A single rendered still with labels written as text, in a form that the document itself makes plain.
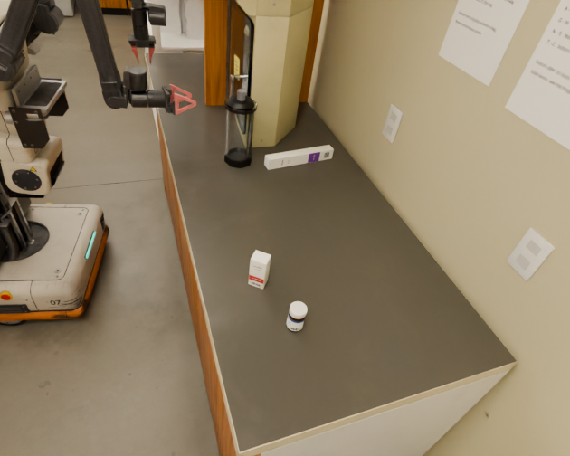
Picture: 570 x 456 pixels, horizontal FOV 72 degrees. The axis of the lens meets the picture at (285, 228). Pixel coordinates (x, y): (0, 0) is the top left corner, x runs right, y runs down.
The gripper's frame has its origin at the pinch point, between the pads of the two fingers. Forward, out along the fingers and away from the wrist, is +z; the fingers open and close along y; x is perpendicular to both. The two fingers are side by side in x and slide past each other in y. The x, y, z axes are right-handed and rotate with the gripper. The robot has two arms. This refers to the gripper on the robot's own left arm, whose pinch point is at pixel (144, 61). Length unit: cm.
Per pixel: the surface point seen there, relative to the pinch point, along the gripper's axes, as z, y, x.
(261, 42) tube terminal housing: -23, 35, -46
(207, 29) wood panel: -15.7, 24.5, -8.7
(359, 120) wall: 3, 76, -51
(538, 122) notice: -32, 76, -119
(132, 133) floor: 110, -10, 138
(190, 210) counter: 16, 6, -78
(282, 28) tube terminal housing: -28, 42, -46
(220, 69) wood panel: -0.1, 29.8, -8.7
